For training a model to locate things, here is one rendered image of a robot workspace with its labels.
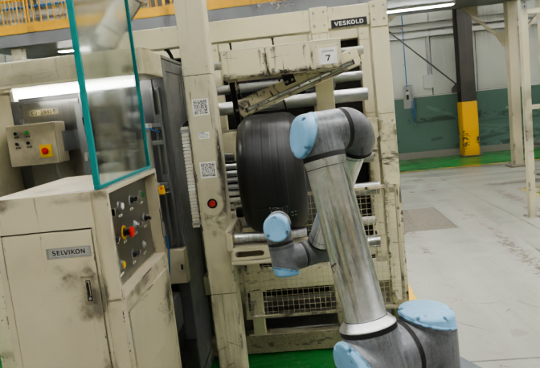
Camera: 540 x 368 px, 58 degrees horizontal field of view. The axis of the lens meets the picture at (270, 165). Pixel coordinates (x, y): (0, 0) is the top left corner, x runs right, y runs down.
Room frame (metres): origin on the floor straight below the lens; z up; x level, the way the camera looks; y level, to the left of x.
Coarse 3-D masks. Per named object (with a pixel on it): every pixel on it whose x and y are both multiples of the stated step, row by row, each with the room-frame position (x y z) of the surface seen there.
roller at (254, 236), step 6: (294, 228) 2.14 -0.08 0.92; (300, 228) 2.13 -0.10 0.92; (306, 228) 2.13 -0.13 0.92; (234, 234) 2.16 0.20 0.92; (240, 234) 2.15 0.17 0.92; (246, 234) 2.14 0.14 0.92; (252, 234) 2.14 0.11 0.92; (258, 234) 2.13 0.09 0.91; (294, 234) 2.12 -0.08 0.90; (300, 234) 2.12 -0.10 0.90; (306, 234) 2.12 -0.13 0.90; (234, 240) 2.14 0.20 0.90; (240, 240) 2.14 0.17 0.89; (246, 240) 2.14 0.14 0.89; (252, 240) 2.14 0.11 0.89; (258, 240) 2.14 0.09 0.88; (264, 240) 2.14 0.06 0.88
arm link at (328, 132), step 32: (320, 128) 1.24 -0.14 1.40; (352, 128) 1.28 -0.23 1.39; (320, 160) 1.23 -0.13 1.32; (320, 192) 1.23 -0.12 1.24; (352, 192) 1.23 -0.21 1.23; (352, 224) 1.20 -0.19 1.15; (352, 256) 1.18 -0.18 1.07; (352, 288) 1.17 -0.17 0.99; (352, 320) 1.17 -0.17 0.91; (384, 320) 1.15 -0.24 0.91; (352, 352) 1.12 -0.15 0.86; (384, 352) 1.12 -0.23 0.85; (416, 352) 1.15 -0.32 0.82
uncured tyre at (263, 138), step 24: (264, 120) 2.17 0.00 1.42; (288, 120) 2.15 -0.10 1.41; (240, 144) 2.09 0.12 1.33; (264, 144) 2.05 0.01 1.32; (288, 144) 2.04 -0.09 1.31; (240, 168) 2.05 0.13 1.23; (264, 168) 2.01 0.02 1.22; (288, 168) 2.01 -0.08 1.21; (240, 192) 2.05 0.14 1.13; (264, 192) 2.01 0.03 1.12; (288, 192) 2.01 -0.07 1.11; (264, 216) 2.06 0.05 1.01
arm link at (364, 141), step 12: (348, 108) 1.31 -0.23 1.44; (360, 120) 1.30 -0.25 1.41; (360, 132) 1.29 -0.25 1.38; (372, 132) 1.34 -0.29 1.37; (360, 144) 1.31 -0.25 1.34; (372, 144) 1.35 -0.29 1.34; (348, 156) 1.35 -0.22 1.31; (360, 156) 1.35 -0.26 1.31; (360, 168) 1.43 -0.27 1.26; (312, 228) 1.63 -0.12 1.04; (312, 240) 1.63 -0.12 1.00; (324, 240) 1.59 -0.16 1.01; (312, 252) 1.63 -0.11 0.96; (324, 252) 1.63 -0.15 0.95; (312, 264) 1.65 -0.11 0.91
